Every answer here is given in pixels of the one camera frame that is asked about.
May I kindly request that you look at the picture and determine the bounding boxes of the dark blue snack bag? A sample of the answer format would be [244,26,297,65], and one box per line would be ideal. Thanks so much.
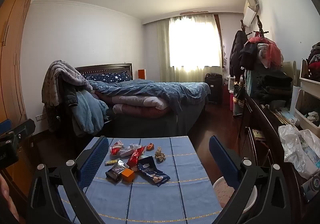
[137,156,171,187]

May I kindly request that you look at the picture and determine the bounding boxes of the wooden wardrobe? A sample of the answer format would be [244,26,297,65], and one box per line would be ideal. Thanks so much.
[0,0,48,191]

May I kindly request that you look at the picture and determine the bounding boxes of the brown teddy toy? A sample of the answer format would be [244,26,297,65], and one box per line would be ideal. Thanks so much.
[154,147,167,162]

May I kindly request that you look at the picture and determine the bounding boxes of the white paper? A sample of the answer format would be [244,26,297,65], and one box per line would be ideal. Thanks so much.
[119,144,141,157]

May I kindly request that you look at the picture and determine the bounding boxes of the red snack packet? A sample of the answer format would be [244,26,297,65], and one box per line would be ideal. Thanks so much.
[126,146,146,167]

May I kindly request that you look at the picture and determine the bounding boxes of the grey blanket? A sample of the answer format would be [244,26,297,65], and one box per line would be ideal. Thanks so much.
[41,59,93,108]

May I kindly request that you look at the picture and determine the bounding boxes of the blue star pillow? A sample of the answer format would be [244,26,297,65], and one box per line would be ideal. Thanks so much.
[82,71,132,83]

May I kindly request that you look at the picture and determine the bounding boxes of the small orange box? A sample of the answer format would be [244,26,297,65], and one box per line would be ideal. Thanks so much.
[121,168,136,182]

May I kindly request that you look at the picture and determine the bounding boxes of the white storage bin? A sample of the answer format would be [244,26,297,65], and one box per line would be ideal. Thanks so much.
[298,59,320,90]
[293,89,320,137]

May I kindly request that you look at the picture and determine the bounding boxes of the black suitcase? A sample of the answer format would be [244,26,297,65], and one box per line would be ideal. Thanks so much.
[204,73,223,105]

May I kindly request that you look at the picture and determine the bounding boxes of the white plastic bag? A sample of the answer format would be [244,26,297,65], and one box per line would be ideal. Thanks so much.
[278,124,320,180]

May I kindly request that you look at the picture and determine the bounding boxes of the blue patterned duvet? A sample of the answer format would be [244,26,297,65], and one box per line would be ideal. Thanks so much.
[88,79,211,116]

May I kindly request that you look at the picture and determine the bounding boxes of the light blue fleece blanket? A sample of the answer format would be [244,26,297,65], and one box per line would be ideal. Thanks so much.
[72,90,109,137]

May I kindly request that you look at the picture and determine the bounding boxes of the person's left hand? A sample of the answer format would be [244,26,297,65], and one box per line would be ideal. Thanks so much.
[0,174,19,224]

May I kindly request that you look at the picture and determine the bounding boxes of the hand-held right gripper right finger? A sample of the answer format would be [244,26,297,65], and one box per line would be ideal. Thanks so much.
[209,135,298,224]

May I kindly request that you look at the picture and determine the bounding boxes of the teal printed box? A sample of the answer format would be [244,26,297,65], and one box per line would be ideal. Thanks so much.
[243,69,266,98]

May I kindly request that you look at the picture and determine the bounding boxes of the blue striped tablecloth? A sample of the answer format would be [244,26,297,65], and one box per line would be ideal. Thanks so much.
[57,136,223,224]

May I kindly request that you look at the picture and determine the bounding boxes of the pale window curtain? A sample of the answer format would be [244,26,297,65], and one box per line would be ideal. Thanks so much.
[157,14,224,83]

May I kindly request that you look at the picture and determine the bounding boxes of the dark wooden bed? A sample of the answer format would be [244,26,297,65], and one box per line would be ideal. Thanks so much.
[74,63,211,139]

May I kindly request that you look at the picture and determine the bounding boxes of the red and white wrapper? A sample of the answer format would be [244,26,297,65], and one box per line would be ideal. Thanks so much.
[110,141,125,156]

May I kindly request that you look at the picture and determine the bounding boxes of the folded pink quilt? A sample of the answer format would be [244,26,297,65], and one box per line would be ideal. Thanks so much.
[96,94,171,118]

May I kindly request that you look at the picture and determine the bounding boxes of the pink and white waste bin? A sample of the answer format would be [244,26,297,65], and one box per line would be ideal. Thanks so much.
[212,176,258,214]

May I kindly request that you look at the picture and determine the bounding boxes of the dark hanging garment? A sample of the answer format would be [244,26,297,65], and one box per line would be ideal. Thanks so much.
[239,41,259,71]

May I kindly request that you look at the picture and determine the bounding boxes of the wooden coat rack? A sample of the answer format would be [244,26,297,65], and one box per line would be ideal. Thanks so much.
[239,15,265,38]

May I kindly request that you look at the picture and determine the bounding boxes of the red clothing pile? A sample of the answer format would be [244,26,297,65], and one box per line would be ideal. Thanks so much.
[247,36,284,69]

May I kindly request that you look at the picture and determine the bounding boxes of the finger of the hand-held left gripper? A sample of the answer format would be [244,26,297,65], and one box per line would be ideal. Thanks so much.
[0,118,36,147]

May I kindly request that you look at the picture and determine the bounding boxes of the pink storage box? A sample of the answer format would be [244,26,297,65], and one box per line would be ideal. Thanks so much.
[228,89,236,112]

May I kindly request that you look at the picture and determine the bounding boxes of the black hanging coat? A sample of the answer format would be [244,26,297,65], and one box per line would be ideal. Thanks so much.
[229,30,248,80]

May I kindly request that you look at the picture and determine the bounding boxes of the folded dark clothes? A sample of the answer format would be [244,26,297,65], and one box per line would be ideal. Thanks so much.
[252,71,293,105]

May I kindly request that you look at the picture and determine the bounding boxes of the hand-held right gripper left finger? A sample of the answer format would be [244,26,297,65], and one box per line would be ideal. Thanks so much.
[26,136,110,224]

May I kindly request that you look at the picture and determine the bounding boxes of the dark silver foil packet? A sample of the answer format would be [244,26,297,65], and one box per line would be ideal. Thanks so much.
[105,160,130,182]

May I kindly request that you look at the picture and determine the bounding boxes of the dark wooden dresser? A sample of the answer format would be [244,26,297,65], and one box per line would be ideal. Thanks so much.
[233,91,320,224]

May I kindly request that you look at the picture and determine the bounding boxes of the clothes in storage bin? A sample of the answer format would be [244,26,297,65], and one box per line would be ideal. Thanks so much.
[307,42,320,75]

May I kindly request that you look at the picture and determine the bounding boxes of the dark jacket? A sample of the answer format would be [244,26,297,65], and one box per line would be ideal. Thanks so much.
[44,81,78,132]

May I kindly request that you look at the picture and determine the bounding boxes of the white air conditioner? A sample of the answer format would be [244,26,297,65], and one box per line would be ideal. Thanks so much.
[243,0,260,27]

